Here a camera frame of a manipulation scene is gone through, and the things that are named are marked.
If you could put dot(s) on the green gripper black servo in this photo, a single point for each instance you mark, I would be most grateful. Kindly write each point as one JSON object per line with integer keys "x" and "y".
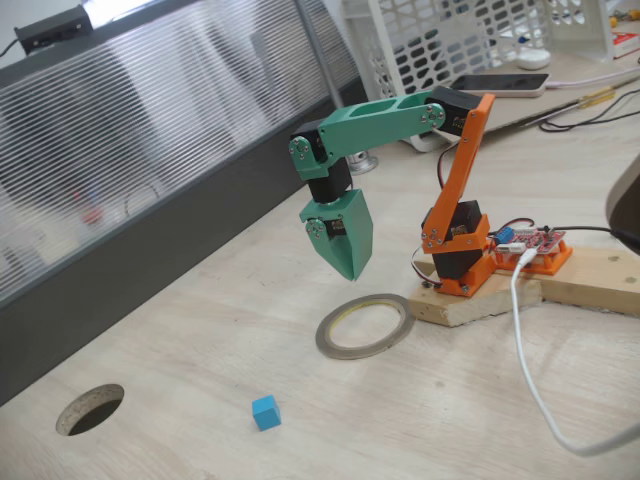
{"x": 356, "y": 225}

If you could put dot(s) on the blue cube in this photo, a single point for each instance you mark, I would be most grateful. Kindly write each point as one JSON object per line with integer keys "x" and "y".
{"x": 265, "y": 414}

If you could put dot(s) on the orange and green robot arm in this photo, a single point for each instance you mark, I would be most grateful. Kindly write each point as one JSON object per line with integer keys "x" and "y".
{"x": 370, "y": 122}

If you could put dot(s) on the wooden base block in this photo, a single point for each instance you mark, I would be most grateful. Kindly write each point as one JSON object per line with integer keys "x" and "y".
{"x": 475, "y": 307}

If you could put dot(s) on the red controller circuit board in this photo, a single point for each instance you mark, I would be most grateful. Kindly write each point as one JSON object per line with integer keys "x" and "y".
{"x": 537, "y": 241}

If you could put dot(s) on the metal pole with flange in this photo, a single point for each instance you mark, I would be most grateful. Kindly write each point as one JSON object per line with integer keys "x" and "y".
{"x": 320, "y": 55}

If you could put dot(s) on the brown cardboard sheet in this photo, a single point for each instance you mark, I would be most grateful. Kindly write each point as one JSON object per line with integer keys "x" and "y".
{"x": 510, "y": 112}

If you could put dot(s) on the white smartphone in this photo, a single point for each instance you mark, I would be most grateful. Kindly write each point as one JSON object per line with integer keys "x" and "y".
{"x": 505, "y": 82}

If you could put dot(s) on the grey ribbed desk partition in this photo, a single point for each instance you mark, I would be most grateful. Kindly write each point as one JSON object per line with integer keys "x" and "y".
{"x": 150, "y": 125}

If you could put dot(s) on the long wooden plank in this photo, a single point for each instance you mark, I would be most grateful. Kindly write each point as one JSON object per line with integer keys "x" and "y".
{"x": 590, "y": 285}

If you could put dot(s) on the white earbuds case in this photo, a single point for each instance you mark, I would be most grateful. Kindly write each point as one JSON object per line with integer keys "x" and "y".
{"x": 532, "y": 61}

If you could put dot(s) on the grey rounded object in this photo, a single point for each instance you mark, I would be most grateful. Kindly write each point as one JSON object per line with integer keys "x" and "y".
{"x": 627, "y": 210}

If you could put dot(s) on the white plastic lattice basket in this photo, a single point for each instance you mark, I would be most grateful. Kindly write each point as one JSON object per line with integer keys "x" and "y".
{"x": 580, "y": 35}

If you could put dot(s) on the red and white book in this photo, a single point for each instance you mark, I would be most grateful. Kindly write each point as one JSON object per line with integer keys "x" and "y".
{"x": 627, "y": 45}

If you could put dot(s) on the small yellow tool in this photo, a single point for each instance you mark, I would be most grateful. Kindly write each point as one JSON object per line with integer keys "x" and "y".
{"x": 612, "y": 21}

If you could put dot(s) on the black box device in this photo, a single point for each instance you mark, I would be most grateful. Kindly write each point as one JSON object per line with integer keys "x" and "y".
{"x": 55, "y": 27}

